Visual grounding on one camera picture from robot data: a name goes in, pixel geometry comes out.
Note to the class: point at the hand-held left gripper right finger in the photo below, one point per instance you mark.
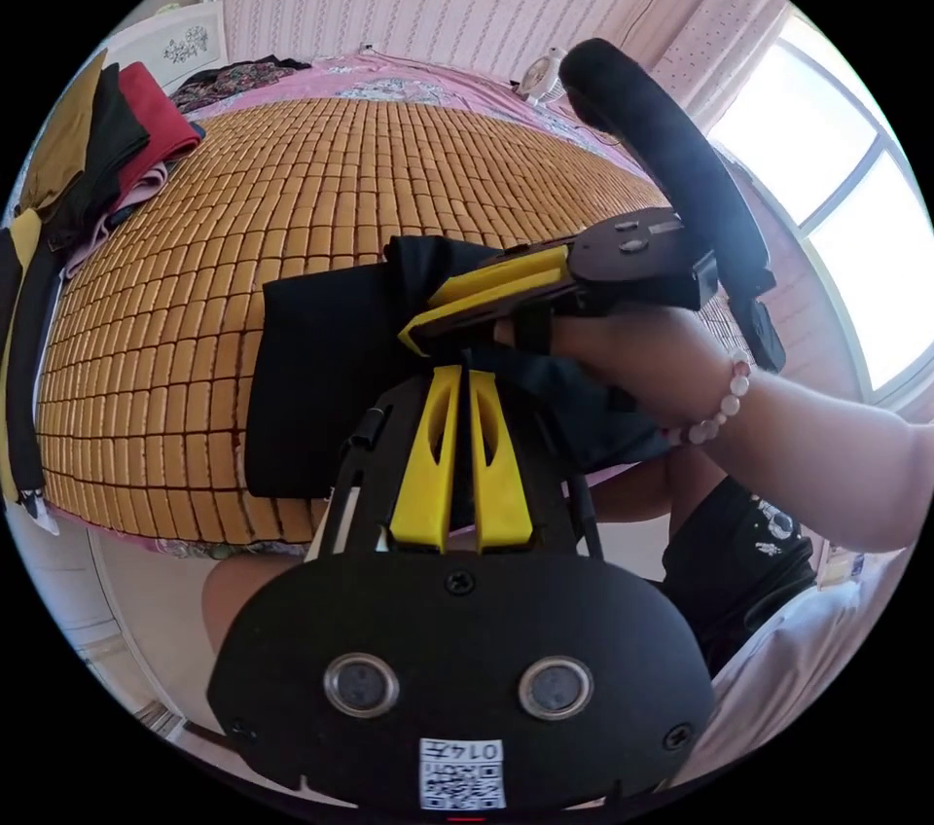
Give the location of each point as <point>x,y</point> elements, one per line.
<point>500,482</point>

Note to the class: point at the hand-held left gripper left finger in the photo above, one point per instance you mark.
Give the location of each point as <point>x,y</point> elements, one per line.
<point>422,475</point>

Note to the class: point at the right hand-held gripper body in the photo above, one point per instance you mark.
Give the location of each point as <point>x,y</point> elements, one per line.
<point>635,270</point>

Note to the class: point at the black long pants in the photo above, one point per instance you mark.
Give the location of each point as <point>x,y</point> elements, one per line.
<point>328,365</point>

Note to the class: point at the person's right forearm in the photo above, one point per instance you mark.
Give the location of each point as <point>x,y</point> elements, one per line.
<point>824,460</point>

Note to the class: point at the person's right hand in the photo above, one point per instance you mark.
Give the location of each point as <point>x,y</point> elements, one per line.
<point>642,358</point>

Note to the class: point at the white fan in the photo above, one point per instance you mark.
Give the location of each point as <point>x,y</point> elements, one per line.
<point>543,79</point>

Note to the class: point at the bed with woven mat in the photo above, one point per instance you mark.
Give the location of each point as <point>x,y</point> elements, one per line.
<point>292,183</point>

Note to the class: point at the window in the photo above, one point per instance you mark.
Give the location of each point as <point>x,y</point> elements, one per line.
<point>839,183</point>

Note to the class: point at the pink dotted curtain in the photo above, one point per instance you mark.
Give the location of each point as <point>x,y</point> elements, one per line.
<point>704,37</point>

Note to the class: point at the dark floral cloth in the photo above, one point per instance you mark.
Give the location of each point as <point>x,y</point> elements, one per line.
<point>226,79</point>

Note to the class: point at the white cupboard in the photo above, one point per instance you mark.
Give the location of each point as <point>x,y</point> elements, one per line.
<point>182,44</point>

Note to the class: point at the pile of clothes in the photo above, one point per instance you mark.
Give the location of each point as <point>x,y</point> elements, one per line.
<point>95,146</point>

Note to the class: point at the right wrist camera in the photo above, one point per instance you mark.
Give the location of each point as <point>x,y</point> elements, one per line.
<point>678,168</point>

